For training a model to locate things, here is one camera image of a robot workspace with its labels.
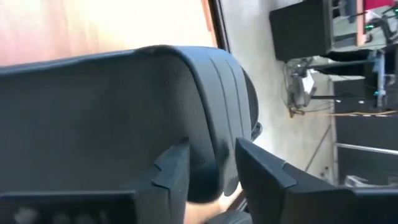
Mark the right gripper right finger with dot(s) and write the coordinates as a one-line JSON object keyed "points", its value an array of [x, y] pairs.
{"points": [[264, 193]]}

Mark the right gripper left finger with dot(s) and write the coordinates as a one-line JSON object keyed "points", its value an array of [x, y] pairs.
{"points": [[171, 193]]}

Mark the black foam slide sandal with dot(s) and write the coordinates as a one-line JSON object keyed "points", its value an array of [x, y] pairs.
{"points": [[93, 124]]}

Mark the black cabinet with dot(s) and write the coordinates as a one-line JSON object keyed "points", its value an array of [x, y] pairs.
{"points": [[363, 130]]}

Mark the black speaker box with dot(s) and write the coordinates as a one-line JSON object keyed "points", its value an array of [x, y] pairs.
{"points": [[298, 29]]}

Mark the black table edge frame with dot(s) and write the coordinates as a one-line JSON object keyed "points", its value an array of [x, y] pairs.
{"points": [[219, 25]]}

